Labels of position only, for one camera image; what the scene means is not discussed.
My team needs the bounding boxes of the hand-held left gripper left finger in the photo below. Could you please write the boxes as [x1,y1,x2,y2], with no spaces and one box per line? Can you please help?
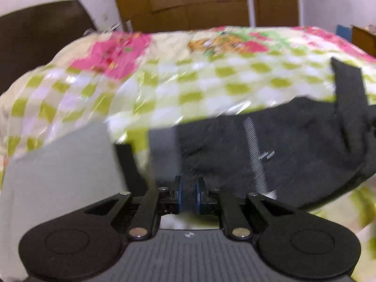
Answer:
[84,176,184,240]

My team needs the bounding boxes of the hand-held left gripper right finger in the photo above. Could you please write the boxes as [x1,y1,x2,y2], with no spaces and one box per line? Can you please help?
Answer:
[195,177,298,240]

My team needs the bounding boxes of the dark grey pants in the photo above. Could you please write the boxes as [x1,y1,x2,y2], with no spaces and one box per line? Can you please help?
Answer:
[148,56,376,212]

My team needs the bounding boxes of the checkered floral blanket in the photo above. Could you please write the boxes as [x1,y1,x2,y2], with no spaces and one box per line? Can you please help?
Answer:
[0,26,376,282]

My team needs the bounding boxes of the wooden wardrobe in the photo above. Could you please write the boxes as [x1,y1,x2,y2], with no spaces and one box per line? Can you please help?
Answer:
[109,0,301,31]

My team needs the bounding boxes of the white vertical pipe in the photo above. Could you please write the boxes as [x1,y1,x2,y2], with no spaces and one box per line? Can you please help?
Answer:
[245,0,258,27]

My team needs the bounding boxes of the dark brown headboard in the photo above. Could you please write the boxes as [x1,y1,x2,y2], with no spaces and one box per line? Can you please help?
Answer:
[0,0,98,95]

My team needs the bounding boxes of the blue foam mat piece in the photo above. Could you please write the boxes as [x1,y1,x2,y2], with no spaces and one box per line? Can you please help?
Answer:
[336,24,353,42]

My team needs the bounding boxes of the small wooden cabinet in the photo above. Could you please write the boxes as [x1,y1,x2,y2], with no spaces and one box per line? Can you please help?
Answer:
[351,25,376,57]

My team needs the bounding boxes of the white coiled wire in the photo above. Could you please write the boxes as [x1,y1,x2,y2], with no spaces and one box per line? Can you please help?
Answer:
[84,23,124,35]

